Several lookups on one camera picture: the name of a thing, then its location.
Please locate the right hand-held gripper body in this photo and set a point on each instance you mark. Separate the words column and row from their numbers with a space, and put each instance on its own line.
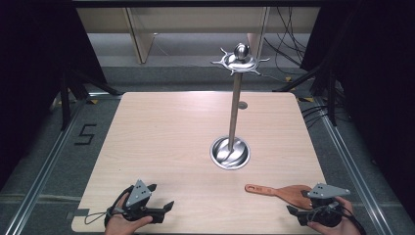
column 326, row 191

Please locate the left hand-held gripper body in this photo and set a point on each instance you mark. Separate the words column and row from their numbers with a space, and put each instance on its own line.
column 138, row 194

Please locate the brown wooden spatula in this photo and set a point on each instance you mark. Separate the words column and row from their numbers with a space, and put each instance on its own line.
column 287, row 194

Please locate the person's left hand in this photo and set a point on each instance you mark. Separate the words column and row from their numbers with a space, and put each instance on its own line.
column 119, row 225

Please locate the person's right hand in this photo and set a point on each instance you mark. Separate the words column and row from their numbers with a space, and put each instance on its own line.
column 347, row 226

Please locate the black metal stand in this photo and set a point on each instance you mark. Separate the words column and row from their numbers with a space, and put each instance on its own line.
column 331, row 94
column 67, row 98

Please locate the grey round table cap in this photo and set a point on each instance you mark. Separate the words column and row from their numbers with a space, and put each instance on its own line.
column 242, row 105

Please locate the steel utensil rack with hooks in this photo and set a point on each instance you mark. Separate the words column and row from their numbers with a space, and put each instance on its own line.
column 234, row 107

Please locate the dark curtain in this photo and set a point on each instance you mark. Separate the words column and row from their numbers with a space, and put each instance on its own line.
column 32, row 65
column 381, row 81

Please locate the light wooden furniture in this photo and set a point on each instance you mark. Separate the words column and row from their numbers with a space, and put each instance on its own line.
column 195, row 19

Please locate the aluminium floor rail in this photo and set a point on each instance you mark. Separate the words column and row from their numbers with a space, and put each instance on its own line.
column 42, row 176
column 352, row 163

